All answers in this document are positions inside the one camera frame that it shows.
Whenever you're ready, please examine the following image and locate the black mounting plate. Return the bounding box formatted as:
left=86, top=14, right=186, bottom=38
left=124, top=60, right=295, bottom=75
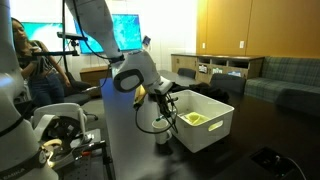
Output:
left=54, top=128, right=116, bottom=180

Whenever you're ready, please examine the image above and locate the black garment pile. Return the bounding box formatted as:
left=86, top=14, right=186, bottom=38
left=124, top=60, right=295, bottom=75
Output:
left=171, top=81, right=230, bottom=105

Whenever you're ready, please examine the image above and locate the black camera bar on stand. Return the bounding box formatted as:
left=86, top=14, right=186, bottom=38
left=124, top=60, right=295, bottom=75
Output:
left=31, top=31, right=90, bottom=58

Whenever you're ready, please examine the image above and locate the white plastic storage box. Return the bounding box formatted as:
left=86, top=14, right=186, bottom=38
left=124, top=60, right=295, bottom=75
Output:
left=166, top=89, right=235, bottom=154

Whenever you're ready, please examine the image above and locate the yellow microfiber cloth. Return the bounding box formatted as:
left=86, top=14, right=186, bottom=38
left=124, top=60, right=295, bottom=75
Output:
left=182, top=111, right=211, bottom=127

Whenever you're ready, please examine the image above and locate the large wall display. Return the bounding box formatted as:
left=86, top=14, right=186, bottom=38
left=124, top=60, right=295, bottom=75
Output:
left=73, top=13, right=144, bottom=55

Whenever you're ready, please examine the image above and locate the tan wrist mount block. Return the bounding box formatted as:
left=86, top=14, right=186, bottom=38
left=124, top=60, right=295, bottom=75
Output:
left=133, top=84, right=148, bottom=108

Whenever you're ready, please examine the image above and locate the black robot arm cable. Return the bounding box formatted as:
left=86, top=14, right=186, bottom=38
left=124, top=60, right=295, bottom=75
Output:
left=61, top=0, right=126, bottom=89

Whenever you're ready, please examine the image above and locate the low wooden media console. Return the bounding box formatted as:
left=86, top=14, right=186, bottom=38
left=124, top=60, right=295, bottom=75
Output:
left=79, top=64, right=114, bottom=98

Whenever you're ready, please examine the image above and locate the table cable outlet box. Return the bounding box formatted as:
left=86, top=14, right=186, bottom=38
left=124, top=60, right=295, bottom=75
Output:
left=250, top=146, right=308, bottom=180

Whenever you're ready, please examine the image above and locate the white cup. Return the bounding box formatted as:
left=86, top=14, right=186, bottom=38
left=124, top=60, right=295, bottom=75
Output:
left=151, top=118, right=173, bottom=145

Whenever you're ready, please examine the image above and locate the small lit monitor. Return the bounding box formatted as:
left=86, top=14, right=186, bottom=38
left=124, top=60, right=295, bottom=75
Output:
left=21, top=21, right=68, bottom=53

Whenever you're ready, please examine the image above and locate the person in dark top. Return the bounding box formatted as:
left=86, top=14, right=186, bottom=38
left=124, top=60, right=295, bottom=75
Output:
left=11, top=17, right=72, bottom=108

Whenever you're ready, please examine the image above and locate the dark grey table chair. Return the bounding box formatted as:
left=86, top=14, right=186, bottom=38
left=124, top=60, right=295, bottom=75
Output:
left=177, top=67, right=198, bottom=80
left=209, top=73, right=247, bottom=95

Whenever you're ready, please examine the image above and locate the wooden shelf cabinet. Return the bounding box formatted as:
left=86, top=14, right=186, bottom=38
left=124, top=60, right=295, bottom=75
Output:
left=170, top=53, right=266, bottom=84

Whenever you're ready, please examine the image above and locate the green plaid sofa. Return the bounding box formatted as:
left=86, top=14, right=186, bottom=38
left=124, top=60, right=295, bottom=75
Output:
left=244, top=56, right=320, bottom=116

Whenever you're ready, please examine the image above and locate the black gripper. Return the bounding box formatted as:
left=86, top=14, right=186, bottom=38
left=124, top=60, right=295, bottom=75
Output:
left=152, top=91, right=174, bottom=119

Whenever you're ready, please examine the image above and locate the black swivel office chair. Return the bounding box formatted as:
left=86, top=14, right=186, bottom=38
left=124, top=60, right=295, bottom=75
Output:
left=63, top=80, right=100, bottom=122

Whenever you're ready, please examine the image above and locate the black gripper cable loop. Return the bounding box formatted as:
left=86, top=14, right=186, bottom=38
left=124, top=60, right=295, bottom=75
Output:
left=134, top=93, right=180, bottom=135

